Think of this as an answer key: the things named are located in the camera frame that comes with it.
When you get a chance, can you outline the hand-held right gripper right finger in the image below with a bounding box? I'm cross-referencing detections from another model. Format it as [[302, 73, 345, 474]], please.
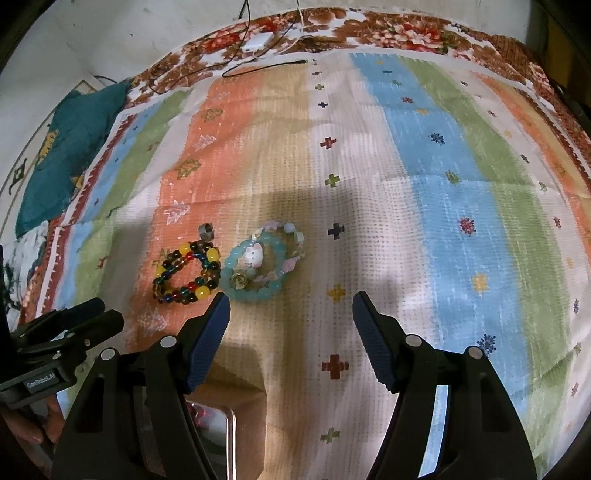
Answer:
[[352, 290, 539, 480]]

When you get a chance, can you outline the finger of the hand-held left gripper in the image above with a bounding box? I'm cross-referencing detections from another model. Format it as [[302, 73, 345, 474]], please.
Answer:
[[10, 297, 106, 341], [17, 310, 125, 370]]

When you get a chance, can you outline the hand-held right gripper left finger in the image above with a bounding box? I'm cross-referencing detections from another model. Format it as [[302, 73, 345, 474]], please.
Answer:
[[51, 292, 231, 480]]

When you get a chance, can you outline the multicolour glass bead bracelet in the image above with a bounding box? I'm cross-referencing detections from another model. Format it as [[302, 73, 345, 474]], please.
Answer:
[[152, 240, 222, 305]]

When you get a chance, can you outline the light blue bead bracelet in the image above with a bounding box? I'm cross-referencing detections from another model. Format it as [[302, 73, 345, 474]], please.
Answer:
[[220, 231, 290, 304]]

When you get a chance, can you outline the pastel shell bead bracelet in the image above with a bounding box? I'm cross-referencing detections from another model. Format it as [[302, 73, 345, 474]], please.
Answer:
[[249, 220, 306, 288]]

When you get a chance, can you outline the person's left hand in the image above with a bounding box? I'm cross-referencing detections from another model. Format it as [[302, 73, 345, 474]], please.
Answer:
[[7, 396, 64, 446]]

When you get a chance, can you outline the white patterned cloth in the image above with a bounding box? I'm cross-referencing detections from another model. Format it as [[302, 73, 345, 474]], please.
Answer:
[[0, 220, 52, 324]]

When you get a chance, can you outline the shiny metal box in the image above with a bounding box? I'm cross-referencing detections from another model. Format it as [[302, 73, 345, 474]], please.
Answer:
[[185, 400, 237, 480]]

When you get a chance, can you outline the striped colourful blanket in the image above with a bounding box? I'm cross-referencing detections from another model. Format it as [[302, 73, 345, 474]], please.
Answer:
[[18, 50, 591, 480]]

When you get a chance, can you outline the teal cloth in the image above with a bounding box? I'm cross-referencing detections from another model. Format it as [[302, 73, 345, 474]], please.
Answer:
[[14, 78, 136, 239]]

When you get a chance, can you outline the white power adapter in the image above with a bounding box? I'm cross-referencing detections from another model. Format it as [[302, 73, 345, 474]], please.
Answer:
[[240, 31, 276, 54]]

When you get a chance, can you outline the brown floral bedsheet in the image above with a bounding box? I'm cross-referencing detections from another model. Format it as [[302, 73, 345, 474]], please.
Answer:
[[124, 6, 591, 178]]

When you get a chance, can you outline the white charger with cables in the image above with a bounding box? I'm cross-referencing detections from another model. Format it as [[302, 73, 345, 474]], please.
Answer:
[[222, 0, 309, 79]]

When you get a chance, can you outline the white cable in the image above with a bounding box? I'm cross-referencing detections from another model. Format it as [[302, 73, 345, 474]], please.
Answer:
[[259, 0, 326, 52]]

